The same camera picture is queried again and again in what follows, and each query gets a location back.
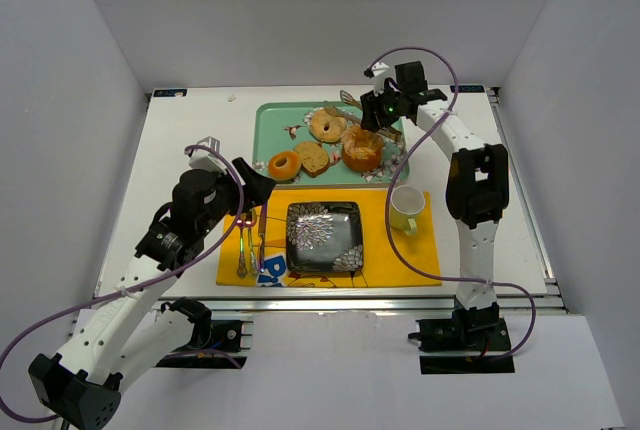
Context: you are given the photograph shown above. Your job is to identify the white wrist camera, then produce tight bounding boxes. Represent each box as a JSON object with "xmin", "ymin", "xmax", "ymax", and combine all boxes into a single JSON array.
[
  {"xmin": 364, "ymin": 62, "xmax": 393, "ymax": 96},
  {"xmin": 185, "ymin": 136, "xmax": 225, "ymax": 173}
]

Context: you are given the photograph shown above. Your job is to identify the sugar-topped bundt cake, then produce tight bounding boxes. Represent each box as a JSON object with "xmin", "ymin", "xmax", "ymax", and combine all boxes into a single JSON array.
[{"xmin": 341, "ymin": 125, "xmax": 385, "ymax": 173}]

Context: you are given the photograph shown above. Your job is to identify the pale yellow mug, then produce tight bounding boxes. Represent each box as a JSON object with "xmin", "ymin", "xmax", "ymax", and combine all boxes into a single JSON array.
[{"xmin": 389, "ymin": 185, "xmax": 426, "ymax": 236}]

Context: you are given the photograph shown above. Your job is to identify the orange donut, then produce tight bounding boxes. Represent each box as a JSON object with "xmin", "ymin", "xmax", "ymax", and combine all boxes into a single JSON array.
[{"xmin": 267, "ymin": 150, "xmax": 301, "ymax": 182}]

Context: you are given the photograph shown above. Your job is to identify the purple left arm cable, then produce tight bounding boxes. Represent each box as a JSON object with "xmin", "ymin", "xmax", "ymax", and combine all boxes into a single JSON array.
[{"xmin": 0, "ymin": 144, "xmax": 246, "ymax": 424}]

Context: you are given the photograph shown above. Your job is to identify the aluminium table frame rail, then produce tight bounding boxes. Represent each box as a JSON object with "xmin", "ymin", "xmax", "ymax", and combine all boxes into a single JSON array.
[{"xmin": 92, "ymin": 292, "xmax": 476, "ymax": 316}]

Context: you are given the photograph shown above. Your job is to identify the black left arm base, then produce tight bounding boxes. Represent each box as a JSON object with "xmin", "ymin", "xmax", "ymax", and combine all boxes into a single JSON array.
[{"xmin": 156, "ymin": 297, "xmax": 252, "ymax": 370}]

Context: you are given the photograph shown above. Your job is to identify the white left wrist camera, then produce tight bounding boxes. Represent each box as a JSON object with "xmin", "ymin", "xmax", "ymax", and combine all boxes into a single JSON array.
[{"xmin": 185, "ymin": 136, "xmax": 225, "ymax": 173}]

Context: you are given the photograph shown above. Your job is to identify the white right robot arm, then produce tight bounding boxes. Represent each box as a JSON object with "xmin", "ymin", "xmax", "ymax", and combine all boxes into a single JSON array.
[{"xmin": 360, "ymin": 61, "xmax": 509, "ymax": 311}]

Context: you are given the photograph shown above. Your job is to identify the pale glazed bagel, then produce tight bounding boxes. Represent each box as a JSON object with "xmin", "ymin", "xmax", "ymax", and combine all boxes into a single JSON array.
[{"xmin": 309, "ymin": 108, "xmax": 347, "ymax": 143}]

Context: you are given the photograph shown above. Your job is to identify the green floral tray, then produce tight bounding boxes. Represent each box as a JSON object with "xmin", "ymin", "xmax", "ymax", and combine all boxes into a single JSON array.
[{"xmin": 252, "ymin": 101, "xmax": 407, "ymax": 187}]

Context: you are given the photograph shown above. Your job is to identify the brown bread slice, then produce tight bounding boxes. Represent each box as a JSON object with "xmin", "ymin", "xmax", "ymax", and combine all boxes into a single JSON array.
[{"xmin": 294, "ymin": 141, "xmax": 330, "ymax": 178}]

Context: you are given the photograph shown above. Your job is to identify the iridescent fork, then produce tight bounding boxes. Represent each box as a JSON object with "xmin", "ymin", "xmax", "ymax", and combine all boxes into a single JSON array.
[{"xmin": 236, "ymin": 213, "xmax": 248, "ymax": 279}]

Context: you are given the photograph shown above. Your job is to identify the yellow placemat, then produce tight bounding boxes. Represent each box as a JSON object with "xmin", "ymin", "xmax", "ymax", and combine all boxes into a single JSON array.
[{"xmin": 216, "ymin": 188, "xmax": 439, "ymax": 289}]

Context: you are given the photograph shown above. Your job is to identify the black floral square plate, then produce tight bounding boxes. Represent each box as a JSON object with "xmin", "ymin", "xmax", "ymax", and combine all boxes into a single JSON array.
[{"xmin": 285, "ymin": 201, "xmax": 364, "ymax": 273}]

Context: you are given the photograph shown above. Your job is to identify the silver metal tongs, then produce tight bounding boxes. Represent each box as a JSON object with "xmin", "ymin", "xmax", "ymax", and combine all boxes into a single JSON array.
[{"xmin": 322, "ymin": 89, "xmax": 405, "ymax": 142}]

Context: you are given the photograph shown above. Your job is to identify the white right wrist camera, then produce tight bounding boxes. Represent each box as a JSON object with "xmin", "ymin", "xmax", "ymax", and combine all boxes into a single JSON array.
[{"xmin": 364, "ymin": 62, "xmax": 393, "ymax": 96}]

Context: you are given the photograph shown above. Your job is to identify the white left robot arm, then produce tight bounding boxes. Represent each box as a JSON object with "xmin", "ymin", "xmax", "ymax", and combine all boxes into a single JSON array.
[{"xmin": 28, "ymin": 158, "xmax": 276, "ymax": 429}]

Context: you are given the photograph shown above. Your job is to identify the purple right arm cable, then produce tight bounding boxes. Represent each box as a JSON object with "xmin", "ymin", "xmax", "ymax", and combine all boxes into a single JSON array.
[{"xmin": 364, "ymin": 46, "xmax": 538, "ymax": 364}]

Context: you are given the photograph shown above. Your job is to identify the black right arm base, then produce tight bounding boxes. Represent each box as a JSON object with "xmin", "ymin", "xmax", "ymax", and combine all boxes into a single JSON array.
[{"xmin": 407, "ymin": 303, "xmax": 515, "ymax": 375}]

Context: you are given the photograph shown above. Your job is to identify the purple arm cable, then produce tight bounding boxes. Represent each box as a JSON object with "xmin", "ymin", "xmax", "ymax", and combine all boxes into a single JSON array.
[
  {"xmin": 0, "ymin": 144, "xmax": 246, "ymax": 424},
  {"xmin": 364, "ymin": 46, "xmax": 538, "ymax": 364}
]

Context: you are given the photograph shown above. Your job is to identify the iridescent knife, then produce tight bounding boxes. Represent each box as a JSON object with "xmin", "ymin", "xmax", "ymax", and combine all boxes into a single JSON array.
[{"xmin": 258, "ymin": 203, "xmax": 268, "ymax": 273}]

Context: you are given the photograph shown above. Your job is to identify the blue corner sticker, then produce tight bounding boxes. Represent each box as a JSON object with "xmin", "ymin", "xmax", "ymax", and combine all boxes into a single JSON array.
[
  {"xmin": 152, "ymin": 88, "xmax": 188, "ymax": 98},
  {"xmin": 449, "ymin": 85, "xmax": 485, "ymax": 93}
]

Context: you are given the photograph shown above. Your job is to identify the blue left corner sticker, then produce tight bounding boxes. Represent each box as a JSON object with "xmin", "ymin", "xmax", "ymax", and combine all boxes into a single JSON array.
[{"xmin": 152, "ymin": 88, "xmax": 188, "ymax": 98}]

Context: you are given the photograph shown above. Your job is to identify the blue right corner sticker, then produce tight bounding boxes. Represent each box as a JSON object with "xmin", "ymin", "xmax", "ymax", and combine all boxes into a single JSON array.
[{"xmin": 449, "ymin": 85, "xmax": 485, "ymax": 93}]

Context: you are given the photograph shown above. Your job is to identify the iridescent spoon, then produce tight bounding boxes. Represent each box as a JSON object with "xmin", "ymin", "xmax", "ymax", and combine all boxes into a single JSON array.
[{"xmin": 245, "ymin": 209, "xmax": 259, "ymax": 278}]

